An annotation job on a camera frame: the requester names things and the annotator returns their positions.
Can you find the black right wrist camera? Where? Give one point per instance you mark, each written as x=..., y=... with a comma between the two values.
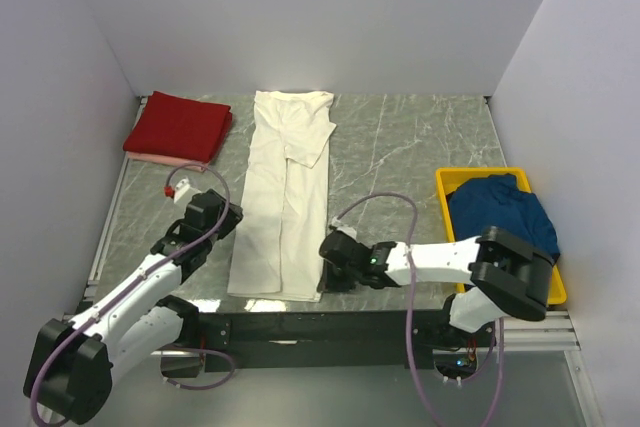
x=341, y=250

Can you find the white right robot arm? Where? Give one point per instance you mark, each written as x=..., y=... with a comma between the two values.
x=501, y=275

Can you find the white t shirt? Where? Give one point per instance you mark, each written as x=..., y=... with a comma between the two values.
x=285, y=199

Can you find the blue t shirt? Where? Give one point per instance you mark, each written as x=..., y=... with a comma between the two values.
x=497, y=201

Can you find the pink folded t shirt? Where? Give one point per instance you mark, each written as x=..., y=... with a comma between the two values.
x=167, y=161

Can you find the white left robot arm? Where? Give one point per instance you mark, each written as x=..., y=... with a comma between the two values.
x=75, y=363

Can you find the red folded t shirt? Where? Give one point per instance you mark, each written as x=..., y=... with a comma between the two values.
x=177, y=127

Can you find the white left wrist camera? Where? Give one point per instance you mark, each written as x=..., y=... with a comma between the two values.
x=182, y=193

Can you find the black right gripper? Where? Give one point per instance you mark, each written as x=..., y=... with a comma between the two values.
x=330, y=284

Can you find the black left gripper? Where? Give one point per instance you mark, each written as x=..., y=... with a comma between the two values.
x=235, y=214

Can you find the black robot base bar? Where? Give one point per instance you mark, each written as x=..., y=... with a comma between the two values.
x=318, y=339

